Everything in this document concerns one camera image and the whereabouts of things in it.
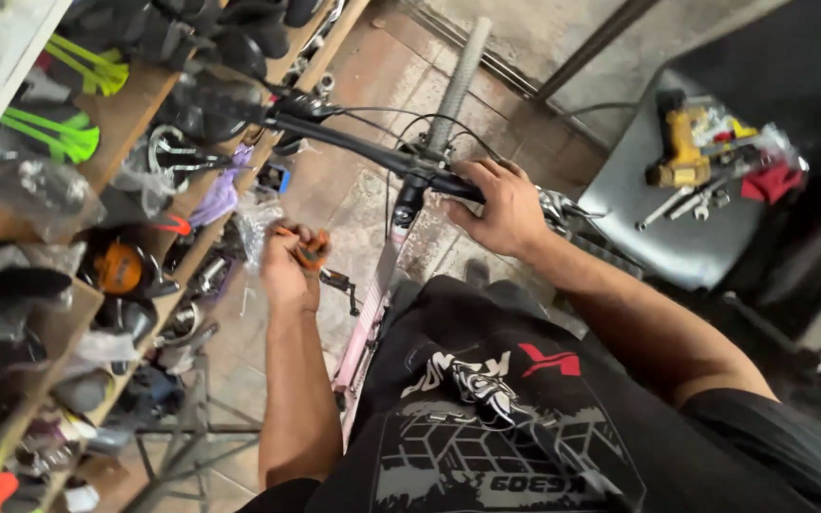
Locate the person's right hand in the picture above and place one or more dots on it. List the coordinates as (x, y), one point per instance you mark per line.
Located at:
(507, 214)

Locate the person's left hand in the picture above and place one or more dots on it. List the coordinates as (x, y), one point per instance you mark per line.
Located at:
(283, 274)

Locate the person's left fingers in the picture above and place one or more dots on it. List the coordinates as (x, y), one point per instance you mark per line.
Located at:
(299, 234)

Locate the black bicycle pedal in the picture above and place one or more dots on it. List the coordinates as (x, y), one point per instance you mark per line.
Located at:
(339, 281)

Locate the person's grey shoe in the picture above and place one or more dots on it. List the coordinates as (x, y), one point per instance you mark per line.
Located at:
(477, 272)

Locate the grey bicycle tyre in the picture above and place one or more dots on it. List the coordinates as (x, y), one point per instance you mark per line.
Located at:
(457, 85)

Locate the grey metal stand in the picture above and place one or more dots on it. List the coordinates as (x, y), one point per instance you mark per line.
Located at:
(193, 427)

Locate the wooden shelf of bicycle parts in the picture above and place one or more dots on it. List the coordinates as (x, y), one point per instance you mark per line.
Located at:
(75, 235)

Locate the silver brake lever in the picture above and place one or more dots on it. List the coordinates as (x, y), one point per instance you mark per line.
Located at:
(561, 206)

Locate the silver wrench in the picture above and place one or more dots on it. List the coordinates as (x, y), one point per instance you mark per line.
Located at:
(663, 208)
(700, 199)

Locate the grey stool seat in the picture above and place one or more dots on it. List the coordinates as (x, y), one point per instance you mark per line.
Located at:
(667, 242)

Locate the yellow power drill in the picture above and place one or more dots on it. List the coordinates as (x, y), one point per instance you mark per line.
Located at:
(683, 153)

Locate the clear plastic bag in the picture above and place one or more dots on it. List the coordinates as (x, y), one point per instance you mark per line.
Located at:
(760, 139)

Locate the red cloth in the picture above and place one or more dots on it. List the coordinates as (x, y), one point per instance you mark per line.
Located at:
(770, 182)

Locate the pink bicycle frame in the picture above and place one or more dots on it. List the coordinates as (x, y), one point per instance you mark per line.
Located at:
(375, 299)

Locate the metal floor rail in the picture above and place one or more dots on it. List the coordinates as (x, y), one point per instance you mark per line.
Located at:
(503, 68)

